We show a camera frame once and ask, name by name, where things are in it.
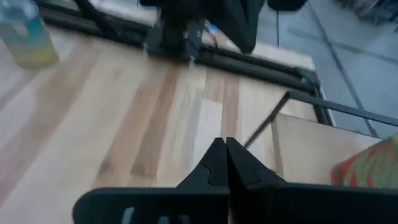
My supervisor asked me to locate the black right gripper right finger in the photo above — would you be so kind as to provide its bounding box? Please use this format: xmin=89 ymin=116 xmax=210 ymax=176
xmin=226 ymin=137 xmax=398 ymax=224

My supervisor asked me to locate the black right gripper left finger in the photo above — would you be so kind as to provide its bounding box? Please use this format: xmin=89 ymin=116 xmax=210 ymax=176
xmin=73 ymin=138 xmax=231 ymax=224

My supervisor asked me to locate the orange green beans label can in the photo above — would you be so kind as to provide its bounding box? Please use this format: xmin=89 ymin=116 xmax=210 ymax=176
xmin=330 ymin=133 xmax=398 ymax=189

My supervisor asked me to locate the pale label tin can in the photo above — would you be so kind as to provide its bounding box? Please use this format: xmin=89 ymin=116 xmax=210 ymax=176
xmin=0 ymin=0 xmax=60 ymax=70

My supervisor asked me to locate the wooden shelf with black frame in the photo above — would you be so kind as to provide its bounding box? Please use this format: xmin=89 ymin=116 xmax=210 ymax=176
xmin=243 ymin=89 xmax=398 ymax=187

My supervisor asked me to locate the black metal table frame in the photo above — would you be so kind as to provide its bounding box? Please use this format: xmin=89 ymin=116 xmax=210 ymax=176
xmin=35 ymin=0 xmax=336 ymax=127

